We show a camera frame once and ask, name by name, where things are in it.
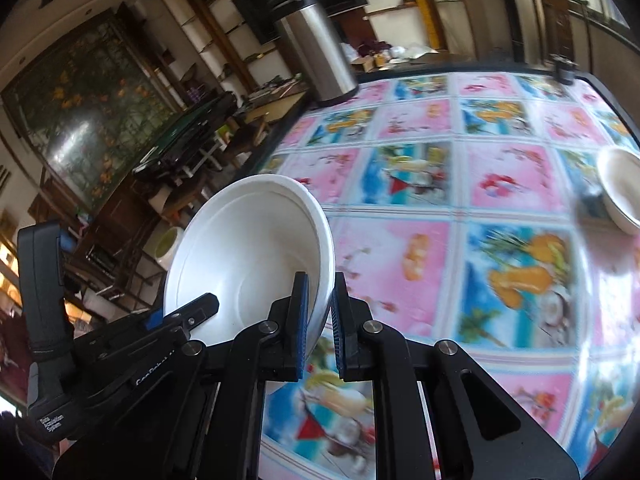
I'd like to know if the light wooden low cabinet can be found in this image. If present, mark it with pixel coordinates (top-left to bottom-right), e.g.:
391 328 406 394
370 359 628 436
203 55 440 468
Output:
244 77 312 112

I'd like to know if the small black clamp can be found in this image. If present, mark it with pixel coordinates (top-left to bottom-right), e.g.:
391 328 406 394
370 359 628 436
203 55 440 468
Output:
550 54 577 86

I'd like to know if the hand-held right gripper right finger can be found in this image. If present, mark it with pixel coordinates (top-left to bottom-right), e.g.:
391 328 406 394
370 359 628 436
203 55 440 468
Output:
330 271 582 480

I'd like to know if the floral wall painting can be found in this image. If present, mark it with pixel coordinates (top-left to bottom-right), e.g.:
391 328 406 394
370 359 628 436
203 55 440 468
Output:
0 20 184 211

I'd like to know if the stainless steel thermos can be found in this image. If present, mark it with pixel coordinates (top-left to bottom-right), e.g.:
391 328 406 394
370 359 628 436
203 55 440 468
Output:
272 0 360 107

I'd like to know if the white and green bin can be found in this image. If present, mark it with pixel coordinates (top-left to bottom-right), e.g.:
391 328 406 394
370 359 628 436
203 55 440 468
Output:
155 226 186 271

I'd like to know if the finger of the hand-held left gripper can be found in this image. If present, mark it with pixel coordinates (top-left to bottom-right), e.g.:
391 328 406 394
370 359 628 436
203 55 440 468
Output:
145 293 221 343

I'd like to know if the dark wooden cabinet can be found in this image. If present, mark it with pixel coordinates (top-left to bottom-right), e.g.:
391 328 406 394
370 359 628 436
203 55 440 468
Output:
30 180 167 312

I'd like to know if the black-rimmed dining table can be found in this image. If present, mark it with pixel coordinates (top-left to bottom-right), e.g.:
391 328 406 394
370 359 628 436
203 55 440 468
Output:
244 57 640 480

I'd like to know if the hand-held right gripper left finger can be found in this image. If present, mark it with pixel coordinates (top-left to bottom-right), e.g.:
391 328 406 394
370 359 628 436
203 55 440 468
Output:
52 271 309 480

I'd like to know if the wooden display shelf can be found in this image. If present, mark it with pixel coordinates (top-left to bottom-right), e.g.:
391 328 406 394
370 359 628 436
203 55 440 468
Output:
165 0 281 106

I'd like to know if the printed pink and blue tablecloth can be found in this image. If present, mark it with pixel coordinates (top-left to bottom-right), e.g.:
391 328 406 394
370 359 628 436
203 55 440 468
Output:
257 72 640 480

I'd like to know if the white disposable bowl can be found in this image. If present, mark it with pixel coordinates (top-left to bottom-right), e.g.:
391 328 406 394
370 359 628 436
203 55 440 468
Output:
164 174 335 356
596 147 640 235

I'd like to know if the green-topped mahjong table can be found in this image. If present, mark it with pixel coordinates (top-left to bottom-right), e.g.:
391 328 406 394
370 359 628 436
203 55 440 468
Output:
131 91 239 181

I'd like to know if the white plastic bag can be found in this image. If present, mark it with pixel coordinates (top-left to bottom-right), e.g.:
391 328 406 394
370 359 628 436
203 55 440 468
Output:
390 41 437 62

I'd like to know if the wooden armchair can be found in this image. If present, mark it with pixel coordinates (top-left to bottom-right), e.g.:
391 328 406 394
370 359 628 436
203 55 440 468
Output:
522 0 594 68

